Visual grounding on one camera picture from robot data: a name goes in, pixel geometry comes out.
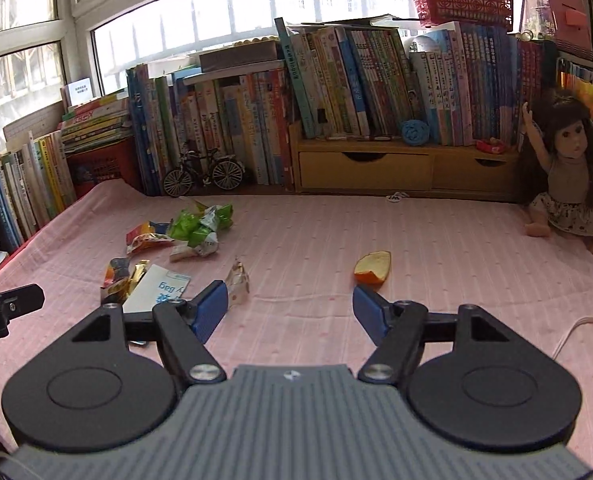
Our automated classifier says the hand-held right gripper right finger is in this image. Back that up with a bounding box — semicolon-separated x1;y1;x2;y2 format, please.
353;285;525;386

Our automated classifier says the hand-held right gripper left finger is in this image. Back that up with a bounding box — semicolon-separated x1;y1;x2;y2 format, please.
69;280;227;386

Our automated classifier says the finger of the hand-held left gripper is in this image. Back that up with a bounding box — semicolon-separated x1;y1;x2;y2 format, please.
0;284;45;317

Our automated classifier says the orange peel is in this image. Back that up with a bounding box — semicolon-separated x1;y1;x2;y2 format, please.
354;250;392;287

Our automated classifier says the white blue paper bag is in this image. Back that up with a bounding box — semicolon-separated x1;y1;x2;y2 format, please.
121;263;192;317

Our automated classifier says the small gold foil wrapper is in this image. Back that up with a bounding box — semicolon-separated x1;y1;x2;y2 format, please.
109;259;151;303

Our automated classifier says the green snack packet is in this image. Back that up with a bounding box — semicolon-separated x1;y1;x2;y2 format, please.
168;208;203;241
196;203;234;233

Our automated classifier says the orange macaron snack packet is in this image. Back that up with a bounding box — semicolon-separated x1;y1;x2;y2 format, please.
100;257;132;291

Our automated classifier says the row of upright books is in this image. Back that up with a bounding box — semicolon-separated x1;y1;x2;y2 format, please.
0;130;77;241

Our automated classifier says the row of picture books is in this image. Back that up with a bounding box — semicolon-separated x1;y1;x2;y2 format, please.
125;57;297;197

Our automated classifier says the stack of flat books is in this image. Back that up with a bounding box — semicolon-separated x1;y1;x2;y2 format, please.
59;90;133;153

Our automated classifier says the row of books on organizer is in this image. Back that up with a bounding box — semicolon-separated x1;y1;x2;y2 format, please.
275;17;560;148

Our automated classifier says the row of thin books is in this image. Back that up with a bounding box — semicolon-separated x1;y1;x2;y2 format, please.
557;57;593;131

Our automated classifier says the clear plastic wrapper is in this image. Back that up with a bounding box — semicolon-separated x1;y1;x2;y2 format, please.
225;257;250;307

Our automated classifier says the white tissue packet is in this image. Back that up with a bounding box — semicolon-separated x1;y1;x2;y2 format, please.
169;230;220;263

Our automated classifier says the red macaron snack packet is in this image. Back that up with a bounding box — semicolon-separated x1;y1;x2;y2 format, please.
126;221;174;256

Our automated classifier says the pink striped tablecloth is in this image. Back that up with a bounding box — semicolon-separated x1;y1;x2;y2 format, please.
0;180;593;461

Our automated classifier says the wooden drawer organizer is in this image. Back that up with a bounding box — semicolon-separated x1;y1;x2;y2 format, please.
289;120;525;197

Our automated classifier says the black model bicycle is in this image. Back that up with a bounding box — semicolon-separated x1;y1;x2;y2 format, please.
163;142;245;197

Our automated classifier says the grid paper notebook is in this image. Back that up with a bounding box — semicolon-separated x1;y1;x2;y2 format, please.
2;110;67;153

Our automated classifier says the blue knitted ball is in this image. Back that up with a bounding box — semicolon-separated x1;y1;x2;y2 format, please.
399;119;430;147

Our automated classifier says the small red toy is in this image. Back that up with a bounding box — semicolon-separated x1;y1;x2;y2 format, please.
475;137;508;155

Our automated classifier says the white printed card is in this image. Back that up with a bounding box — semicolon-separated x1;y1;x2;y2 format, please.
65;77;93;108

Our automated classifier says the long-haired doll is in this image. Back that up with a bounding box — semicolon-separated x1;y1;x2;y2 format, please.
519;89;593;263

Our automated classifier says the grey flat box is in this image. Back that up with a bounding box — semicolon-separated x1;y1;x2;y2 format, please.
198;40;284;73

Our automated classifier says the pink plastic panel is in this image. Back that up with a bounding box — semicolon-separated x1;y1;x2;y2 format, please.
544;0;593;58

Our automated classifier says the white cable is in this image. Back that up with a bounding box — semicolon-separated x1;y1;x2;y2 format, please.
551;316;593;376

